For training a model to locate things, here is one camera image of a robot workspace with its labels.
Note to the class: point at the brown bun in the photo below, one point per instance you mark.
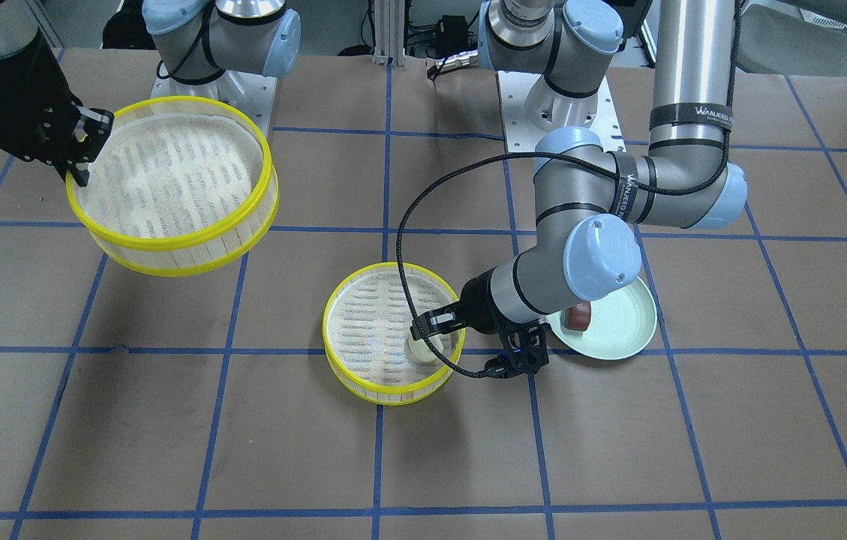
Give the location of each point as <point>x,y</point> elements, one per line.
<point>577,318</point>

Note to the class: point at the white bun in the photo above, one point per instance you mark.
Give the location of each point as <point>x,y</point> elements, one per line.
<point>419,350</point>

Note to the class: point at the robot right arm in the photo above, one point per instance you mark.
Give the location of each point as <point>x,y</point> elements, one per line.
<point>230,51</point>

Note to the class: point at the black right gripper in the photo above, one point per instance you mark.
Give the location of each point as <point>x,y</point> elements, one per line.
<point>39,84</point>

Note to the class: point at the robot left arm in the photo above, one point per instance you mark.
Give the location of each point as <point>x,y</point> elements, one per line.
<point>587,198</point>

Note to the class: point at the aluminium frame post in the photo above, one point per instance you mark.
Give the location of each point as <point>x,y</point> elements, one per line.
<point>389,33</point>

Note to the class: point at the light green plate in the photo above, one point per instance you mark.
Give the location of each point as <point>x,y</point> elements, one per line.
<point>621,325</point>

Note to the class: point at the yellow steamer layer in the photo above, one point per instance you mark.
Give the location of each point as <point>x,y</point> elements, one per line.
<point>184,185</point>
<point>366,323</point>

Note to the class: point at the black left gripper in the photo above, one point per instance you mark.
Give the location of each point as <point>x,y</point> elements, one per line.
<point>475,303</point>

